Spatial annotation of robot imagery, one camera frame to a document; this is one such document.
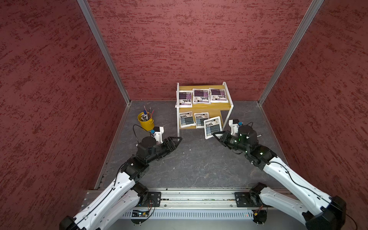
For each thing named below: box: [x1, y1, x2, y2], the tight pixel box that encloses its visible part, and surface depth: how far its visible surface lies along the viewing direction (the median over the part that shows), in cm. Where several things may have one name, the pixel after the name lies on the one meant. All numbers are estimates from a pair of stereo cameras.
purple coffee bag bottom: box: [208, 87, 229, 104], surface depth 78 cm
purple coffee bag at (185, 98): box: [174, 90, 194, 108], surface depth 76 cm
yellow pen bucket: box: [137, 111, 155, 132], surface depth 99 cm
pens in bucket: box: [140, 105, 155, 122], surface depth 100 cm
